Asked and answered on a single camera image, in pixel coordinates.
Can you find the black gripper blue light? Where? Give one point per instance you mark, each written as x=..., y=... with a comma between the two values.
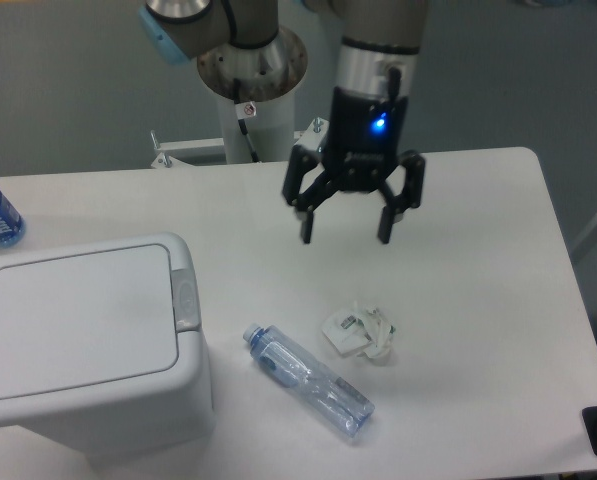
x=360, y=150

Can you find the white push-button trash can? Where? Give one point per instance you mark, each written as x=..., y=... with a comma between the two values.
x=101, y=345

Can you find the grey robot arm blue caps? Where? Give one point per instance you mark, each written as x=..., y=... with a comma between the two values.
x=253, y=64

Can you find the crumpled white paper wrapper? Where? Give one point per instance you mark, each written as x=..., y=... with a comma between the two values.
x=360, y=330

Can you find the empty clear plastic bottle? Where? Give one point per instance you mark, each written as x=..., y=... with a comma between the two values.
x=294, y=368

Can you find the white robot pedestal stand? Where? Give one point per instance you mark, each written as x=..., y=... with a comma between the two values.
x=251, y=131

